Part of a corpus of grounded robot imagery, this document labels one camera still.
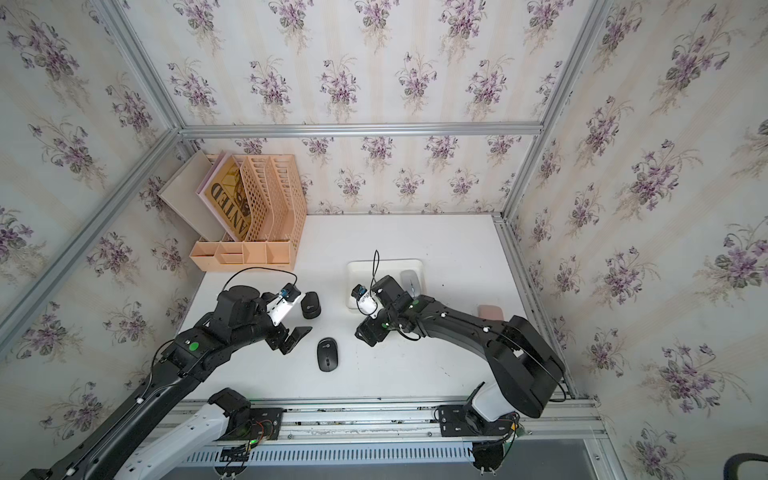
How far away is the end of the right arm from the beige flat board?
0.60 m

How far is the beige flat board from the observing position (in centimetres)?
88

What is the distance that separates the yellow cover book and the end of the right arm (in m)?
0.59

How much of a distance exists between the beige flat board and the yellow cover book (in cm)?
1

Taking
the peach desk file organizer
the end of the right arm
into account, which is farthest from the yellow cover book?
the end of the right arm

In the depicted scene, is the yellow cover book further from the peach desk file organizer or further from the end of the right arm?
the end of the right arm

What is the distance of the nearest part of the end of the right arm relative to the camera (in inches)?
25.1

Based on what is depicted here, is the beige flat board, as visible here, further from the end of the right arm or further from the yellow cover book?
the end of the right arm

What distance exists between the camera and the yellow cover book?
2.97ft

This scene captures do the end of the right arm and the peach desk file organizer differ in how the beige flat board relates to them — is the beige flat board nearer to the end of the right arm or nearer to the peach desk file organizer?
the peach desk file organizer
